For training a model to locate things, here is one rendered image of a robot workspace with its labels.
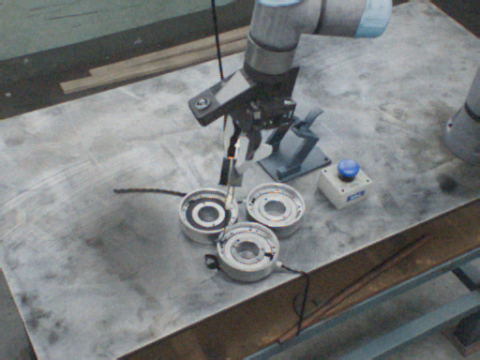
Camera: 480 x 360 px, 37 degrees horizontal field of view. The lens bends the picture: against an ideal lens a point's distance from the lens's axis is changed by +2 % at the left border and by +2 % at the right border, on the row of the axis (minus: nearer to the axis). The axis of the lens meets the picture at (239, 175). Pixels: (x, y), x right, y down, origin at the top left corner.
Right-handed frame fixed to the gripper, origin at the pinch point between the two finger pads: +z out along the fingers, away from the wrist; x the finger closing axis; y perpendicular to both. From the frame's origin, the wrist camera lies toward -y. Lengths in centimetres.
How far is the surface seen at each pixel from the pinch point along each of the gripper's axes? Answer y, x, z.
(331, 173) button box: 20.6, -3.2, 5.8
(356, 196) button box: 23.4, -8.5, 7.6
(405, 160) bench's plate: 39.6, -3.2, 7.8
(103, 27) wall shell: 41, 156, 76
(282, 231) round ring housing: 6.5, -10.0, 9.4
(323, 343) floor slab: 49, 4, 87
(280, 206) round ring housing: 9.9, -4.1, 10.1
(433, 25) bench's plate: 75, 32, 4
